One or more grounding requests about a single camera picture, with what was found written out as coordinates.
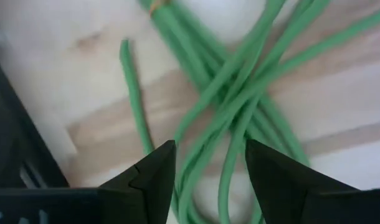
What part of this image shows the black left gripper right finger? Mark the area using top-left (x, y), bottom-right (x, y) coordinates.
top-left (245, 139), bottom-right (358, 224)

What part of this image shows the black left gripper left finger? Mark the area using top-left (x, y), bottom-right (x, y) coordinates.
top-left (98, 139), bottom-right (177, 224)

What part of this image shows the green long bean bundle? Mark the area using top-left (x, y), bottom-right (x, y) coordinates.
top-left (120, 0), bottom-right (380, 224)

